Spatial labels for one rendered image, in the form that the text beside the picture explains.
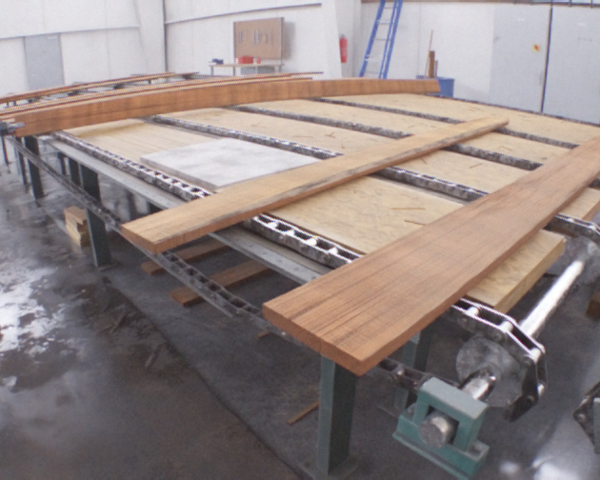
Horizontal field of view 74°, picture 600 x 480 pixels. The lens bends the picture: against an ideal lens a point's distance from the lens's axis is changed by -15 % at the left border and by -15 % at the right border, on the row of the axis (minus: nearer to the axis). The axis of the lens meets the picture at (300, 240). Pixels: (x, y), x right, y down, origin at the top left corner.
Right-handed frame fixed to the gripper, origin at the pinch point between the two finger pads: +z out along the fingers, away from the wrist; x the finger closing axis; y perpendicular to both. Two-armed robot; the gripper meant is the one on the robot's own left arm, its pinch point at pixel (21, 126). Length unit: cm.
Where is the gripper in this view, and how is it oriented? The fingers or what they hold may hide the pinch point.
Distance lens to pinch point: 294.2
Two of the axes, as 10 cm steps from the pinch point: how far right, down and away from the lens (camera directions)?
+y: -2.3, -9.7, -0.6
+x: -5.1, 0.7, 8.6
